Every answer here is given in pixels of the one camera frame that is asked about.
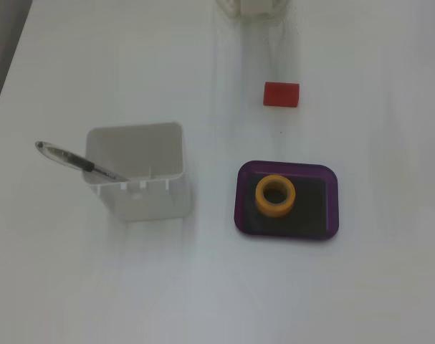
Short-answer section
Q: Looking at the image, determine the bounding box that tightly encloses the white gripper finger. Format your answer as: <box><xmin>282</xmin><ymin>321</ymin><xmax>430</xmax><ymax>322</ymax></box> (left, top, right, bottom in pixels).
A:
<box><xmin>240</xmin><ymin>0</ymin><xmax>287</xmax><ymax>15</ymax></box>
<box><xmin>216</xmin><ymin>0</ymin><xmax>240</xmax><ymax>17</ymax></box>

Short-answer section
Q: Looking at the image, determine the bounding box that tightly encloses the yellow masking tape roll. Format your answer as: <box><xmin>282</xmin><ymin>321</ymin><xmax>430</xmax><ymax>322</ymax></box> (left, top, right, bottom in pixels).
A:
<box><xmin>255</xmin><ymin>174</ymin><xmax>297</xmax><ymax>218</ymax></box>

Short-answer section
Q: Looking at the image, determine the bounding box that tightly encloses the red rectangular block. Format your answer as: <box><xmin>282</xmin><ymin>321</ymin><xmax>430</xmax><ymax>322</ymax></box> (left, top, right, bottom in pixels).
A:
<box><xmin>262</xmin><ymin>81</ymin><xmax>300</xmax><ymax>108</ymax></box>

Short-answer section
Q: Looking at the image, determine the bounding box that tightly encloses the purple metal tray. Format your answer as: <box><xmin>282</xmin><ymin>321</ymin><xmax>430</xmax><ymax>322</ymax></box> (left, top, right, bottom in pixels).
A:
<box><xmin>234</xmin><ymin>160</ymin><xmax>340</xmax><ymax>242</ymax></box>

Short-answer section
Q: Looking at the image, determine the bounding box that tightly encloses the white square pen holder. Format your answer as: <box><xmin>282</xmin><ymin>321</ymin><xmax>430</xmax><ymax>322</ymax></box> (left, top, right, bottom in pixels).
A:
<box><xmin>81</xmin><ymin>122</ymin><xmax>193</xmax><ymax>222</ymax></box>

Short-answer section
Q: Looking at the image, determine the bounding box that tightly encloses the black ballpoint pen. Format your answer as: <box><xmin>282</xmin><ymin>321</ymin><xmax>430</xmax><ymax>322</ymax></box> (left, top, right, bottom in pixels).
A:
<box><xmin>34</xmin><ymin>140</ymin><xmax>131</xmax><ymax>183</ymax></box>

